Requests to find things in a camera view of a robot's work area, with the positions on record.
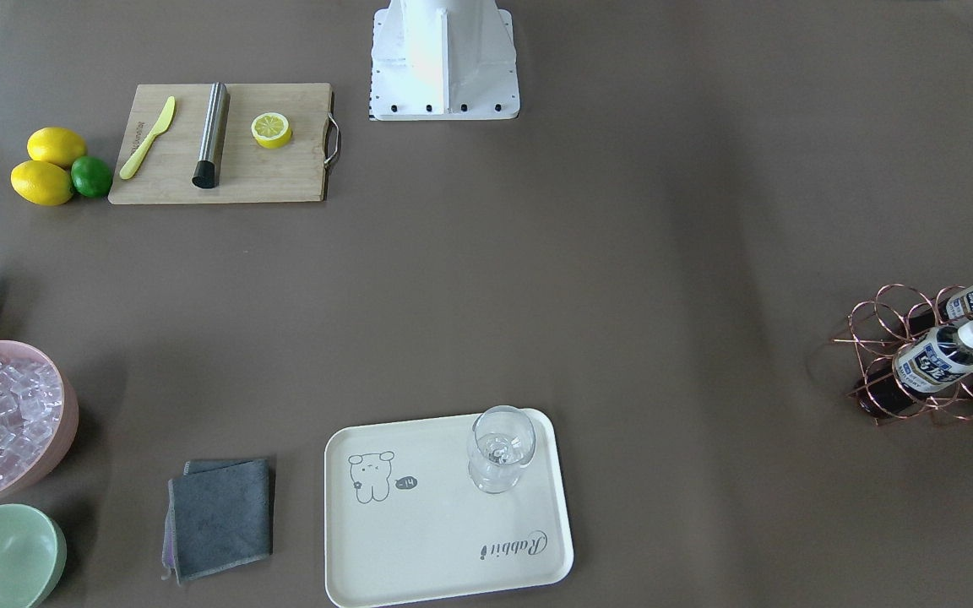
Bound copper wire bottle basket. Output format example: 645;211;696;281
833;284;973;425

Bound tea bottle white cap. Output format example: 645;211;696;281
854;322;973;419

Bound clear wine glass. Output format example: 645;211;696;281
467;404;537;494

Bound bamboo cutting board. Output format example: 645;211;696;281
108;82;339;205

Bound cream rabbit tray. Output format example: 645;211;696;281
324;408;575;607

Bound half lemon slice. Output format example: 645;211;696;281
250;111;293;149

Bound steel muddler black tip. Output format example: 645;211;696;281
192;82;231;189

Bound grey folded cloth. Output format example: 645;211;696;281
161;459;273;585

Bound yellow plastic knife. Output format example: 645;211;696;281
119;96;177;180

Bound green lime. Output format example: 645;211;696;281
69;155;113;198

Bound yellow lemon lower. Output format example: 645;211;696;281
10;160;74;205

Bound yellow lemon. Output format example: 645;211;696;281
10;160;74;205
26;126;88;170

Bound yellow lemon upper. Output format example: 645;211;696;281
26;126;88;170

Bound pink bowl of ice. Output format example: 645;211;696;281
0;341;79;499

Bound green empty bowl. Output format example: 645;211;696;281
0;503;67;607

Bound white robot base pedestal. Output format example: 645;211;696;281
368;1;521;121

